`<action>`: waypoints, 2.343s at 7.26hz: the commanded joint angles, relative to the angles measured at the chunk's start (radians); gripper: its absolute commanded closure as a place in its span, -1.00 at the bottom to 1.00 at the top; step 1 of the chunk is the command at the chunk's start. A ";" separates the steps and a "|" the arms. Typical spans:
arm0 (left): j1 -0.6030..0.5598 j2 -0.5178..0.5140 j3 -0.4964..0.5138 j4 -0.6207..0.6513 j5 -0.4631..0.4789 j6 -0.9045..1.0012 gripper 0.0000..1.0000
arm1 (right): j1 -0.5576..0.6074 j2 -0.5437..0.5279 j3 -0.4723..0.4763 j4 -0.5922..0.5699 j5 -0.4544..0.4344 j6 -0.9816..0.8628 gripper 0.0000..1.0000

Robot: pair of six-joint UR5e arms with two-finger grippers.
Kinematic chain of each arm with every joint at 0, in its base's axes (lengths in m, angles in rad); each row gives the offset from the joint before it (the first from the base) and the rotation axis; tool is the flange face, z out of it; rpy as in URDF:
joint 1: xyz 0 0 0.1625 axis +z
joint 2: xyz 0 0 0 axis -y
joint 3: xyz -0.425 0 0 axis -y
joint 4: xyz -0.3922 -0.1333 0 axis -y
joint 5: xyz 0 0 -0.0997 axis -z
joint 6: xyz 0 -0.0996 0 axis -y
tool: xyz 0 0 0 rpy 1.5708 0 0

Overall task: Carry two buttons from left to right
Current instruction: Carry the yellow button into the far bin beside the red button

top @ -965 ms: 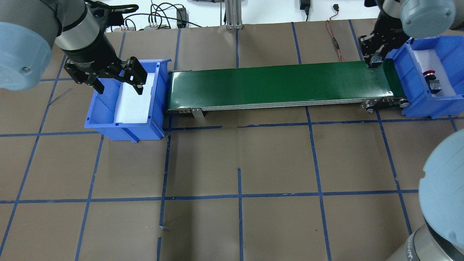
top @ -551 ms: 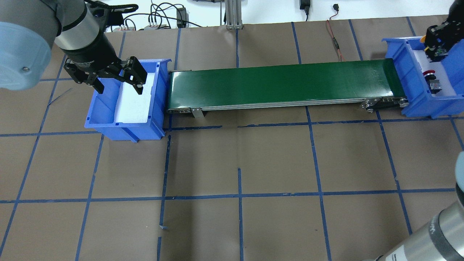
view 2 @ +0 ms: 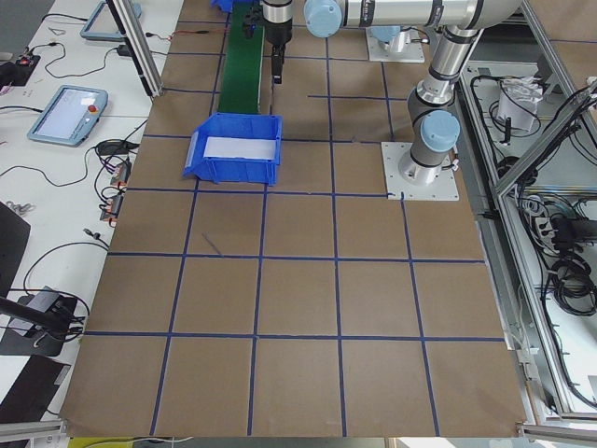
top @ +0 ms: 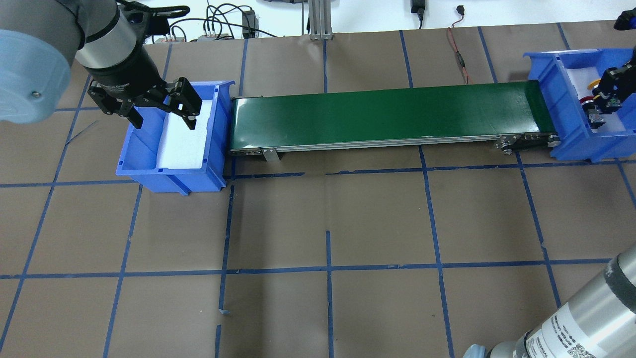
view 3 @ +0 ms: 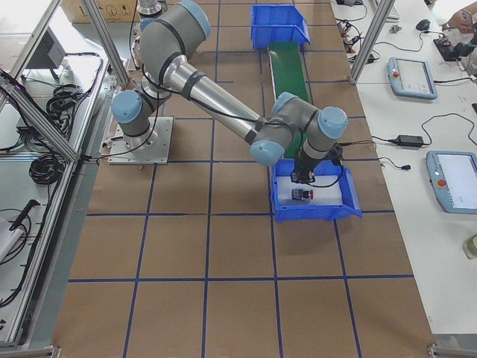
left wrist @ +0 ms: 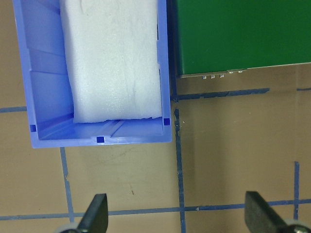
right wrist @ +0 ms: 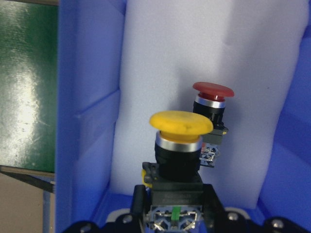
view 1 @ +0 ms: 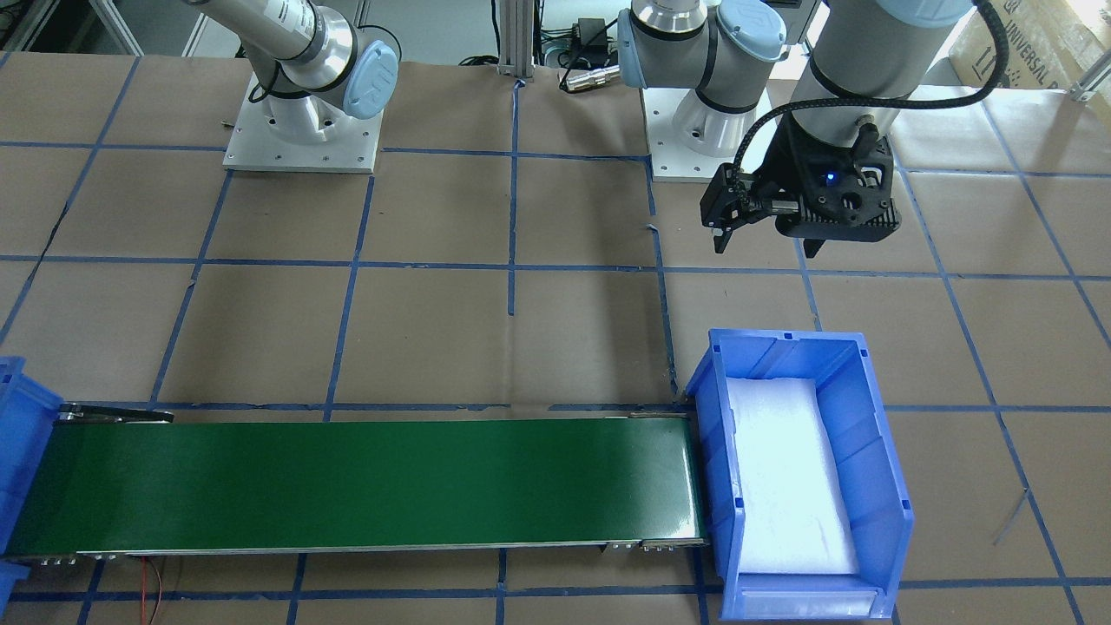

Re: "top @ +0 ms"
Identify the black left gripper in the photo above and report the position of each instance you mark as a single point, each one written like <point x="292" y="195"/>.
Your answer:
<point x="130" y="71"/>

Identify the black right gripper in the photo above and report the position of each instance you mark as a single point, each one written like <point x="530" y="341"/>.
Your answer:
<point x="609" y="88"/>

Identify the yellow push button switch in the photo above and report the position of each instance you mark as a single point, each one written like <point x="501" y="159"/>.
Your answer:
<point x="593" y="86"/>

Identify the red emergency stop button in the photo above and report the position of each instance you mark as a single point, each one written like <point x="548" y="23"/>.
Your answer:
<point x="595" y="118"/>

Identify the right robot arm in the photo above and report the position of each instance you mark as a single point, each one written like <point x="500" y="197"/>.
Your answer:
<point x="597" y="322"/>

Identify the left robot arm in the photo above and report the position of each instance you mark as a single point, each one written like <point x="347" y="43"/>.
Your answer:
<point x="41" y="39"/>

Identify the white foam pad left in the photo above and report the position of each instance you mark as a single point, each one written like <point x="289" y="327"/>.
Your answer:
<point x="181" y="148"/>

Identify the white foam pad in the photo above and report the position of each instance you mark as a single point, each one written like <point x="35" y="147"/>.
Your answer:
<point x="181" y="148"/>
<point x="581" y="79"/>

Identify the white foam pad right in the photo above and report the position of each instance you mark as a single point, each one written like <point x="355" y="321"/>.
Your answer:
<point x="581" y="79"/>

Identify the blue left plastic bin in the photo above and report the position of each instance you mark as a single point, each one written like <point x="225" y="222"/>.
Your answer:
<point x="138" y="156"/>

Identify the blue plastic bin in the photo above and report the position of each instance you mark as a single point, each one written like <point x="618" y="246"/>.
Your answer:
<point x="576" y="140"/>
<point x="138" y="156"/>

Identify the blue right plastic bin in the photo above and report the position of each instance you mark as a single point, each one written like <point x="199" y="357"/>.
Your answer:
<point x="576" y="140"/>

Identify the green conveyor belt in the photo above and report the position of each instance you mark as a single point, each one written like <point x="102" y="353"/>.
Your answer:
<point x="514" y="116"/>

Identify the black power adapter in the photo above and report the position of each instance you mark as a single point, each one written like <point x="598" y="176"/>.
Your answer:
<point x="249" y="24"/>

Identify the aluminium frame post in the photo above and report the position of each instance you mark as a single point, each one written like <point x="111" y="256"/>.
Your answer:
<point x="320" y="28"/>

